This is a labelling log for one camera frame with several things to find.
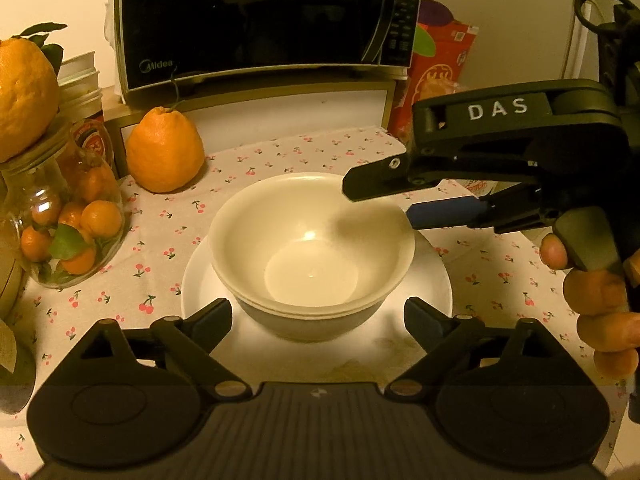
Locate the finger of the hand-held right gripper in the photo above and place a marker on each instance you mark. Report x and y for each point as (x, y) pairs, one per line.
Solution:
(375, 177)
(445, 212)

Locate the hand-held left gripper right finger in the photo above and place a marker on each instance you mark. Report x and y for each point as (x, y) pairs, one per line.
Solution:
(420, 320)

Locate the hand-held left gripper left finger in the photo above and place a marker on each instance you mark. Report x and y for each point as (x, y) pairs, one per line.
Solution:
(220, 317)

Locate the white floral swirl plate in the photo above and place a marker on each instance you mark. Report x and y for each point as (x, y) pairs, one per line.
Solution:
(200, 285)

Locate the person's right hand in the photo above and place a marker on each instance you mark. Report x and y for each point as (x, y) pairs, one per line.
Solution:
(600, 300)

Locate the cherry print tablecloth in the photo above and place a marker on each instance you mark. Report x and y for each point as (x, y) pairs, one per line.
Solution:
(165, 270)

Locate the orange cardboard box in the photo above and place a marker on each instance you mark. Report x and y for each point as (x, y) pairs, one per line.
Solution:
(440, 70)

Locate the white stand with gold trim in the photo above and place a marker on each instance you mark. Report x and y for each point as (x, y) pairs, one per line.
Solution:
(275, 105)

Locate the white refrigerator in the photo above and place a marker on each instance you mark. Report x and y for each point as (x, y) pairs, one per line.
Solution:
(525, 20)

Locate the large orange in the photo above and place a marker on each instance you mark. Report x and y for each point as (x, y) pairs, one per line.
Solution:
(165, 152)

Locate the glass jar of kumquats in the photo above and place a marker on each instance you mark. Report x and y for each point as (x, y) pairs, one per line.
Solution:
(65, 230)

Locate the black microwave oven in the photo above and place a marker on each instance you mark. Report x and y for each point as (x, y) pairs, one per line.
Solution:
(250, 10)

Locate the red label can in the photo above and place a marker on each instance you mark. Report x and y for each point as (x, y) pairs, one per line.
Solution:
(92, 142)

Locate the orange with leaves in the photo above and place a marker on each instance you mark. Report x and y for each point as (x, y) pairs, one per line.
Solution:
(25, 100)

